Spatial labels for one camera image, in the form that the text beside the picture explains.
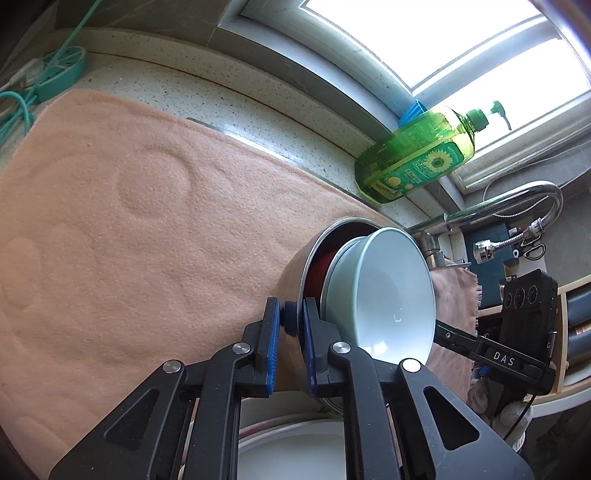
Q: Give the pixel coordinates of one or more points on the white gloved right hand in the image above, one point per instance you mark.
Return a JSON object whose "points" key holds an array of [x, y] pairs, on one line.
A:
{"points": [[509, 421]]}

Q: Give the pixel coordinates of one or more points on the red steel bowl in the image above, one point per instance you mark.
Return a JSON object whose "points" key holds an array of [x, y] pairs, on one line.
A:
{"points": [[316, 274]]}

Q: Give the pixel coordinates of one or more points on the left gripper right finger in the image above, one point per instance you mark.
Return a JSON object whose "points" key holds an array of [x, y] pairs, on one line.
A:
{"points": [[401, 421]]}

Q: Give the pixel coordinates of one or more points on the chrome kitchen faucet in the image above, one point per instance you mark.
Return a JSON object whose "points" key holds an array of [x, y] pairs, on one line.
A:
{"points": [[427, 233]]}

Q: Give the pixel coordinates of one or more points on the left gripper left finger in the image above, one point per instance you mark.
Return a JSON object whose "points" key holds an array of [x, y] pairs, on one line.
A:
{"points": [[182, 421]]}

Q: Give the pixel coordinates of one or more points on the plain white oval dish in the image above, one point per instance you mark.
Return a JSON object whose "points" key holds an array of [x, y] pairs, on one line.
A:
{"points": [[313, 449]]}

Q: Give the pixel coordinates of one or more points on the white plate large pink roses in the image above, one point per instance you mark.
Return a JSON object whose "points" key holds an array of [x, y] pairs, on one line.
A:
{"points": [[281, 409]]}

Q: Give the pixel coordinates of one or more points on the pink towel mat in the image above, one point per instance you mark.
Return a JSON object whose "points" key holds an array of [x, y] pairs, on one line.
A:
{"points": [[130, 237]]}

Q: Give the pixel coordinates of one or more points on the green dish soap bottle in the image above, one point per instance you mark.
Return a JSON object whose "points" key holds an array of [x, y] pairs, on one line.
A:
{"points": [[425, 149]]}

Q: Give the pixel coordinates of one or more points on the light blue ceramic bowl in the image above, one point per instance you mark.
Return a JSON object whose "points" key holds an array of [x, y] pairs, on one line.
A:
{"points": [[378, 291]]}

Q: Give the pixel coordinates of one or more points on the large steel mixing bowl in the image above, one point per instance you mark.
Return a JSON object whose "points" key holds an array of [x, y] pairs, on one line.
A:
{"points": [[305, 277]]}

